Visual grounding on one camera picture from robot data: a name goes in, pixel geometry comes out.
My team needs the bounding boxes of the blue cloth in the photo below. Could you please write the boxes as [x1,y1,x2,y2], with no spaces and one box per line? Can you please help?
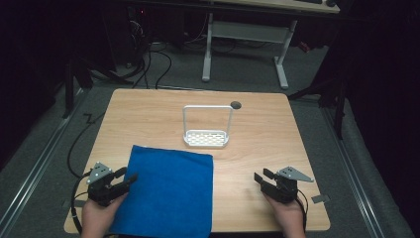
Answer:
[109,144,215,238]

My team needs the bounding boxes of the black cable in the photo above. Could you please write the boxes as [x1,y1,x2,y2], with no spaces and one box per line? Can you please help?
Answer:
[295,192,310,232]
[66,112,107,235]

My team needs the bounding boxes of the black floor cables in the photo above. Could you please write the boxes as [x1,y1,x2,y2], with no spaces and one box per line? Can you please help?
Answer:
[127,9,173,90]

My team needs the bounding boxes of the white desk frame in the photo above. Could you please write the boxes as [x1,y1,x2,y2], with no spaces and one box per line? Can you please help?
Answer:
[201,0,341,91]

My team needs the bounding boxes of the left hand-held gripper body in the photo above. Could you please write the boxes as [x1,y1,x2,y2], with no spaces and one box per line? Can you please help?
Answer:
[85,161,131,208]

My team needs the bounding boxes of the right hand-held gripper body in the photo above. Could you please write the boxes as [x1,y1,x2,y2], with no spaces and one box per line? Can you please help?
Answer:
[260,166,315,204]

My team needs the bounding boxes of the grey tape piece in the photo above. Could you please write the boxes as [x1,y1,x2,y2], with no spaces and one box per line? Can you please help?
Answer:
[310,193,331,204]
[62,198,87,209]

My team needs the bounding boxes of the black stand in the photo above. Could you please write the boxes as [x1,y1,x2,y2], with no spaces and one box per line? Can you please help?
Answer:
[287,70,348,141]
[61,54,135,120]

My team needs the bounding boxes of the person's left hand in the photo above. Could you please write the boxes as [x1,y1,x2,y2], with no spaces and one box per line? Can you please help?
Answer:
[80,192,129,238]

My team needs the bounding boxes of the person's right hand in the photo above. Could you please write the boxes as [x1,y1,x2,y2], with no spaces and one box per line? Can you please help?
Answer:
[262,193,307,238]

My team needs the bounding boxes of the metal floor rail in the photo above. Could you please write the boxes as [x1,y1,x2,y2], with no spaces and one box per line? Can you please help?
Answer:
[321,107,386,238]
[0,86,87,230]

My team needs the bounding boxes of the white rack with handle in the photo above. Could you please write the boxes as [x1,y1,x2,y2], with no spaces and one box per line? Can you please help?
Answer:
[182,104,234,149]

